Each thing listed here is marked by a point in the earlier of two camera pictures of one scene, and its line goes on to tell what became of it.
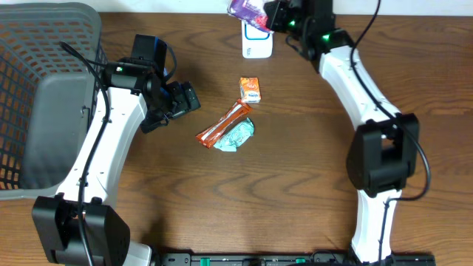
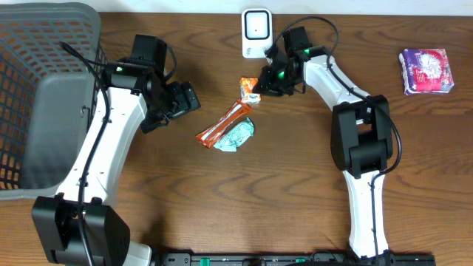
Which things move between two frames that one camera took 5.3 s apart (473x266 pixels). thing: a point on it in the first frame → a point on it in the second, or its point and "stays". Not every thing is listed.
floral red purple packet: (251, 11) → (426, 71)
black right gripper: (273, 15) → (273, 79)
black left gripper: (177, 104) stays
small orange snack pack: (250, 89) stays
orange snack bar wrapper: (208, 138) stays
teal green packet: (236, 135) stays
